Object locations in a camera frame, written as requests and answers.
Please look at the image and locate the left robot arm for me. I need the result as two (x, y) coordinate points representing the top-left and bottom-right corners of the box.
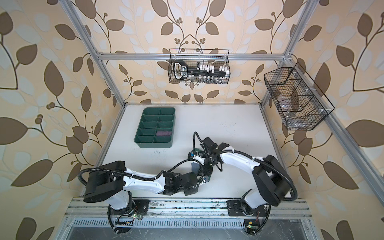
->
(78, 160), (204, 210)

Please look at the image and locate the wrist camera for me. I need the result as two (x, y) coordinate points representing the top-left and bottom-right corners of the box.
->
(188, 153), (205, 164)
(201, 176), (210, 184)

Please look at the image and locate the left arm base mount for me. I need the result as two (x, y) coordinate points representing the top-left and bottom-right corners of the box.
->
(107, 199), (150, 216)

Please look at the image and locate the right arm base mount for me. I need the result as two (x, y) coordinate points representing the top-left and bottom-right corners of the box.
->
(227, 200), (268, 218)

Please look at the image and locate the purple sock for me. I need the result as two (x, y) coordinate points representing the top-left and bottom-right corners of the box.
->
(156, 131), (172, 137)

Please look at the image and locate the green divided tray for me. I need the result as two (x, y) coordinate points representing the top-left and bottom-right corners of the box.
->
(134, 107), (176, 149)

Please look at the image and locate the blue striped sock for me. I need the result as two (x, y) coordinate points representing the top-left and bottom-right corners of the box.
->
(188, 148), (206, 165)

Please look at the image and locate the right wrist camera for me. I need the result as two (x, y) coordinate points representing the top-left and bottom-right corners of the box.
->
(188, 153), (205, 164)

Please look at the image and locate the black tool rack in basket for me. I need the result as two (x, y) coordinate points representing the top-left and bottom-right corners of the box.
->
(171, 60), (231, 80)

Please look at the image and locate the back wire basket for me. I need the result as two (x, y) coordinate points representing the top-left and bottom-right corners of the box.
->
(166, 48), (231, 85)

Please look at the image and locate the aluminium front rail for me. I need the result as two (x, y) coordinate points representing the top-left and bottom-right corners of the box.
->
(65, 198), (313, 220)

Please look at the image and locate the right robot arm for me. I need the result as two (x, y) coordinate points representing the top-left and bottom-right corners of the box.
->
(189, 137), (298, 216)

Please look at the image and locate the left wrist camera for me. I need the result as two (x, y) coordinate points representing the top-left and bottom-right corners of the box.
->
(201, 176), (210, 184)

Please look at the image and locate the side wire basket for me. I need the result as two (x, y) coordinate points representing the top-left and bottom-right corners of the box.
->
(264, 63), (335, 131)

